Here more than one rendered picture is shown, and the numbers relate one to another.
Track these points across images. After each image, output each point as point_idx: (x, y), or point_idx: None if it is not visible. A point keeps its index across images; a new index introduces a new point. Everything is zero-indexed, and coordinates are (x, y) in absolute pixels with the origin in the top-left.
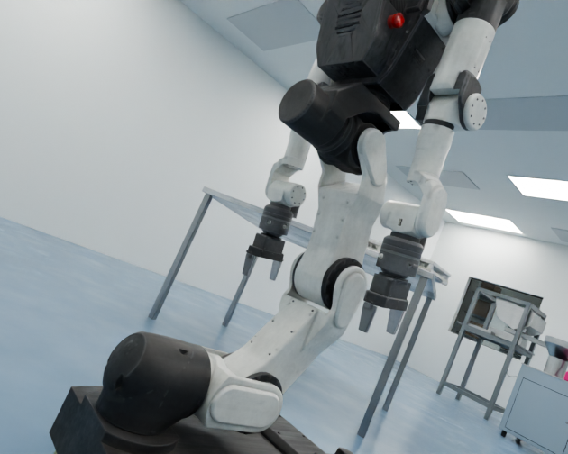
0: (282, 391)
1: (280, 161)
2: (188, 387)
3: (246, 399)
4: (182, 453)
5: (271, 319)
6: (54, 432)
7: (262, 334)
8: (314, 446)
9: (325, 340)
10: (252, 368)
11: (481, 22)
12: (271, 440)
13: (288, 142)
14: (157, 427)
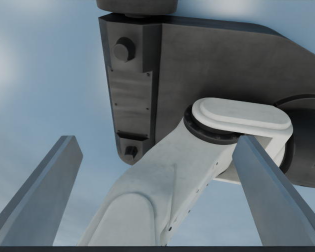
0: (181, 127)
1: None
2: (314, 132)
3: (254, 116)
4: (276, 95)
5: (188, 213)
6: None
7: (201, 192)
8: (116, 90)
9: (144, 174)
10: (231, 149)
11: None
12: (156, 105)
13: None
14: (310, 111)
